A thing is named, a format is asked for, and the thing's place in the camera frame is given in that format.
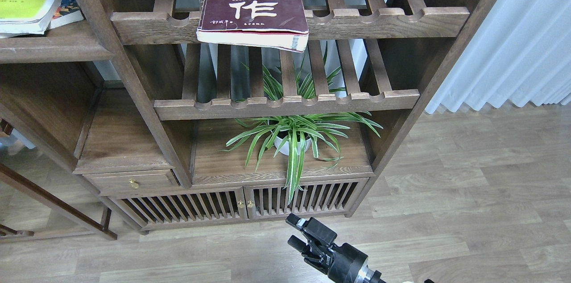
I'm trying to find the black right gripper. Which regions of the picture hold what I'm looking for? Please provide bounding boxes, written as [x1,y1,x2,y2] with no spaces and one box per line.
[286,213,380,283]

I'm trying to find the maroon book white characters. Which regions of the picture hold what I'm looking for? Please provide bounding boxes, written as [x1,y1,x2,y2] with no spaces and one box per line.
[196,0,309,53]

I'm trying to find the green cover picture book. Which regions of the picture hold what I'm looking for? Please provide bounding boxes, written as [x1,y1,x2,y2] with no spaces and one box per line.
[47,0,84,29]

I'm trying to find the white plant pot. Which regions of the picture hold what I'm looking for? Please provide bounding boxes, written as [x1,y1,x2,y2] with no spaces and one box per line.
[274,134,312,156]

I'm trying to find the green spider plant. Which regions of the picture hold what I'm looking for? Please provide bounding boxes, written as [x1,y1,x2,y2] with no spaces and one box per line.
[219,42,383,205]

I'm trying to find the dark wooden bookshelf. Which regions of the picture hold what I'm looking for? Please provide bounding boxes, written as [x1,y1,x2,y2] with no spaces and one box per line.
[1,0,497,234]

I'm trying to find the brass drawer knob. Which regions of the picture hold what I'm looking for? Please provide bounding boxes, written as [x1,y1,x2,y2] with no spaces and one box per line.
[128,179,140,189]

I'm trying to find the white pleated curtain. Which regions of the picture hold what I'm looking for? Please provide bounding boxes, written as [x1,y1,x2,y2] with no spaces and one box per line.
[426,0,571,114]

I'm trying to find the dark wooden chair frame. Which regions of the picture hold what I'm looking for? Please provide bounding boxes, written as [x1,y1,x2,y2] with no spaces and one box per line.
[0,164,117,241]

